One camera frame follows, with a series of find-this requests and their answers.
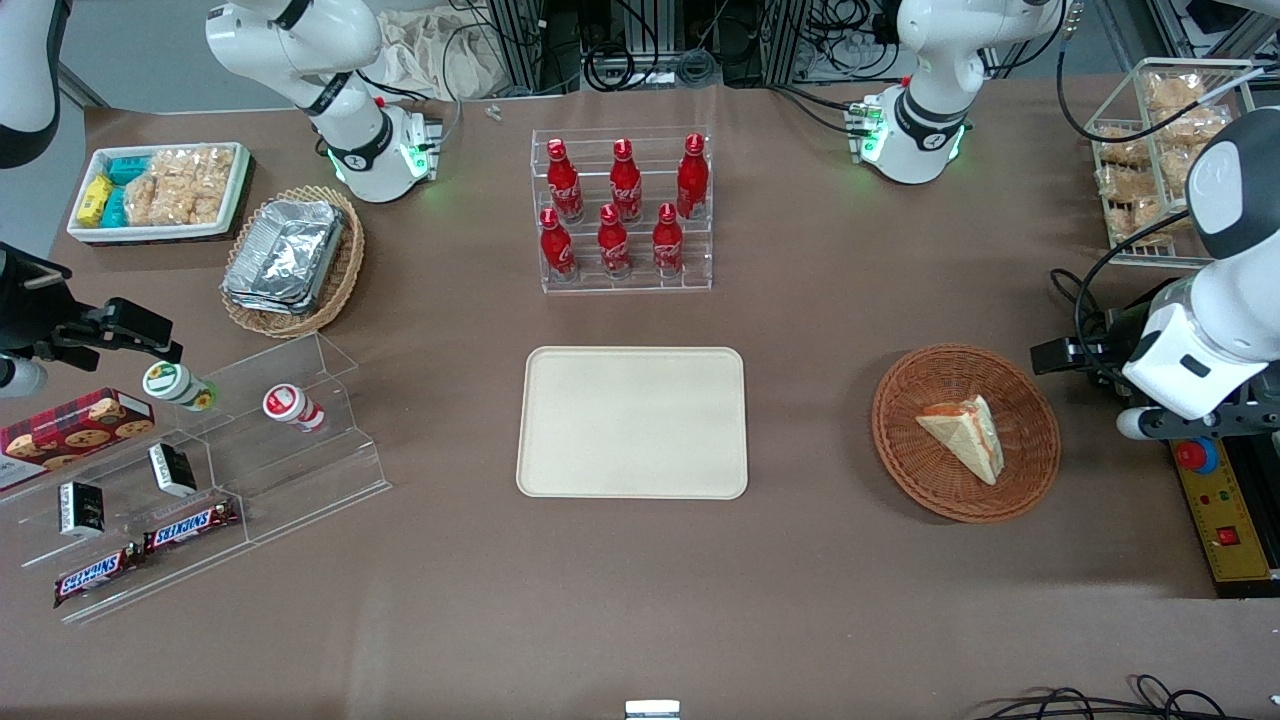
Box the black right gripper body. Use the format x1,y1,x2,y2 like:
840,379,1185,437
0,240,79,359

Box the triangular sandwich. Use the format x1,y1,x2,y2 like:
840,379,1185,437
916,394,1004,488

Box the white rectangular snack tray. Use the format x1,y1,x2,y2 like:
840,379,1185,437
67,142,251,245

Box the brown round wicker basket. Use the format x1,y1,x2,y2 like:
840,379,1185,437
871,344,1062,524

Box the light oval wicker basket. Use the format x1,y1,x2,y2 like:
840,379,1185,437
220,185,366,341

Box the beige rectangular serving tray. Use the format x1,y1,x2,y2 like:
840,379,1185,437
516,346,749,500

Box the green capped yogurt bottle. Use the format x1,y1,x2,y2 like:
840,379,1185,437
142,361,218,413

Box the small black white box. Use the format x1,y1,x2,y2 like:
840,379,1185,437
148,442,199,499
58,481,108,540

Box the red cookie box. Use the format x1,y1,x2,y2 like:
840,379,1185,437
0,388,156,492

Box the red capped yogurt bottle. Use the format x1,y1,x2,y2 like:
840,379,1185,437
262,384,328,435

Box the clear bagged cracker pack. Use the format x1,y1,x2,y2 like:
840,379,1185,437
1105,200,1172,242
1150,105,1233,152
1145,72,1208,114
1095,123,1152,167
1098,163,1167,207

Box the clear bag of rice crackers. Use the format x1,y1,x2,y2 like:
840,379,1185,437
123,146,237,228

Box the stacked aluminium foil containers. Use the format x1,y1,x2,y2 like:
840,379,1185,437
222,198,347,317

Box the clear acrylic stepped shelf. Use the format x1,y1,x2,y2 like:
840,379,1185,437
0,332,393,627

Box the snickers chocolate bar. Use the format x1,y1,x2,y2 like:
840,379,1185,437
53,545,142,610
143,498,241,556

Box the clear acrylic bottle rack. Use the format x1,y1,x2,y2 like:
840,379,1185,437
530,126,714,295

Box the red cola bottle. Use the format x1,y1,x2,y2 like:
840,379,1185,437
597,204,633,280
652,203,685,278
676,133,710,221
609,139,644,224
546,138,586,224
539,208,578,283

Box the beige crumpled cloth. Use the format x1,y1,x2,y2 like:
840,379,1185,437
375,8,503,102

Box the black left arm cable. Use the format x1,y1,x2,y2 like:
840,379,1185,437
1048,205,1217,349

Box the white wire basket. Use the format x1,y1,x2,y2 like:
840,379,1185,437
1086,57,1263,270

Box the black floor cables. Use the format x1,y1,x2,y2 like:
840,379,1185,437
975,674,1280,720

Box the black coiled cable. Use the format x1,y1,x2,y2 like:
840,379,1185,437
583,40,663,93

